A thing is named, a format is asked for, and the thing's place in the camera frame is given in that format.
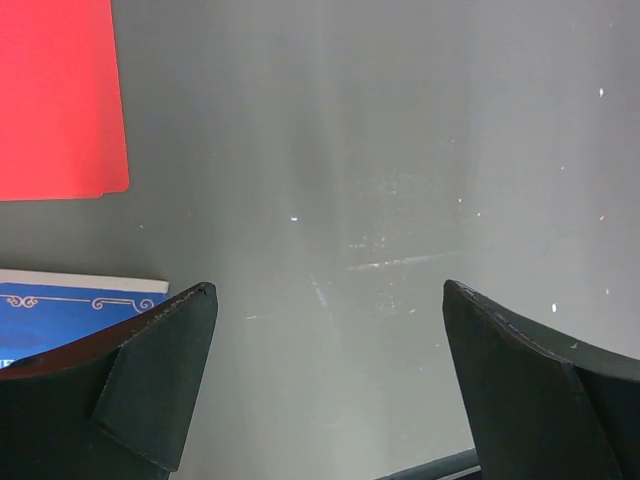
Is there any red folder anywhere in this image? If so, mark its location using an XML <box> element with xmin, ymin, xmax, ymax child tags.
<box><xmin>1</xmin><ymin>1</ymin><xmax>129</xmax><ymax>201</ymax></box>

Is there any blue book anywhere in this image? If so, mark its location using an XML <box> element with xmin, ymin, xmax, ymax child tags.
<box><xmin>1</xmin><ymin>269</ymin><xmax>169</xmax><ymax>368</ymax></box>

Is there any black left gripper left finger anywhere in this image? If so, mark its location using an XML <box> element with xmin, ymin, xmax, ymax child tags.
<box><xmin>1</xmin><ymin>282</ymin><xmax>218</xmax><ymax>479</ymax></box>

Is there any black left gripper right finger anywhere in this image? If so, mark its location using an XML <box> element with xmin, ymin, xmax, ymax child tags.
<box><xmin>442</xmin><ymin>280</ymin><xmax>639</xmax><ymax>479</ymax></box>

